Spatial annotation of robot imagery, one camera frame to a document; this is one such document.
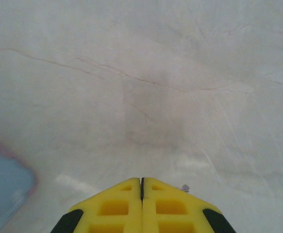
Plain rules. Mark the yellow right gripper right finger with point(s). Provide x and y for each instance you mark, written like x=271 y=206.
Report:
x=170 y=213

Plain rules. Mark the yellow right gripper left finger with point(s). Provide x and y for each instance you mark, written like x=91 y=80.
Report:
x=117 y=213

